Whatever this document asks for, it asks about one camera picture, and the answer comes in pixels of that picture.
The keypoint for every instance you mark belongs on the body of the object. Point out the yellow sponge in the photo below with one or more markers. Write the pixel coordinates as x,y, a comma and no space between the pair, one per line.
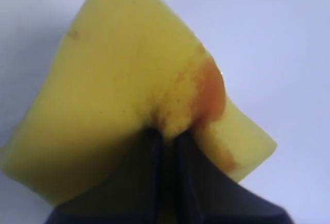
124,66

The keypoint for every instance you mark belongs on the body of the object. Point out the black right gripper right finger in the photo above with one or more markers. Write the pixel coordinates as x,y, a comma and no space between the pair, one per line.
204,194

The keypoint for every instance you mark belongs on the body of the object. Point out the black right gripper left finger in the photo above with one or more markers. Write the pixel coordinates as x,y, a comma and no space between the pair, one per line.
129,195

